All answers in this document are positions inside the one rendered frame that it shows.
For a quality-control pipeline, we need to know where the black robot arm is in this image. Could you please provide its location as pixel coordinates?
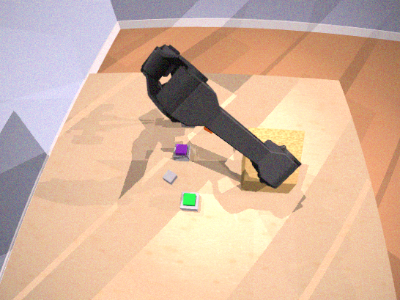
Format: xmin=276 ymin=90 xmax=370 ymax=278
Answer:
xmin=141 ymin=44 xmax=301 ymax=189

